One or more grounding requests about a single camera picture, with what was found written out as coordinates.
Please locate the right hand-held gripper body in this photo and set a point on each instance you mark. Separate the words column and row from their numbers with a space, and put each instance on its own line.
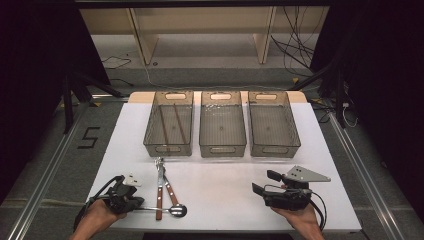
column 290, row 199

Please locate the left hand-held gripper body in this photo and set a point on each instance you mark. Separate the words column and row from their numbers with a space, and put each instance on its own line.
column 121, row 198

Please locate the silver metal spoon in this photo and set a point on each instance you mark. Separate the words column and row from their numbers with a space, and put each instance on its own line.
column 178, row 210

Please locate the grey transparent plastic bin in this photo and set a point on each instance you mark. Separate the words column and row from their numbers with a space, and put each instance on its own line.
column 170, row 146
column 272, row 128
column 222, row 128

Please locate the person's right hand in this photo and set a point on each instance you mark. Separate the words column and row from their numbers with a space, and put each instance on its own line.
column 303, row 220

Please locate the person's left hand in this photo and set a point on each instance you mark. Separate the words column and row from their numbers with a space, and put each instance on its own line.
column 100, row 215

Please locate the white table sheet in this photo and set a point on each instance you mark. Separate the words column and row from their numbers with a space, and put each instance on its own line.
column 216, row 186

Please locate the black tripod stand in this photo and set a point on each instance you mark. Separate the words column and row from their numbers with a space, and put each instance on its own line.
column 339, row 100
column 68, row 106

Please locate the light wooden shelf unit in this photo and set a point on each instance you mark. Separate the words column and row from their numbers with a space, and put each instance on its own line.
column 203, row 20

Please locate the aluminium floor rail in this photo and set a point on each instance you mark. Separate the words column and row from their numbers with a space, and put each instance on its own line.
column 43, row 186
column 363, row 173

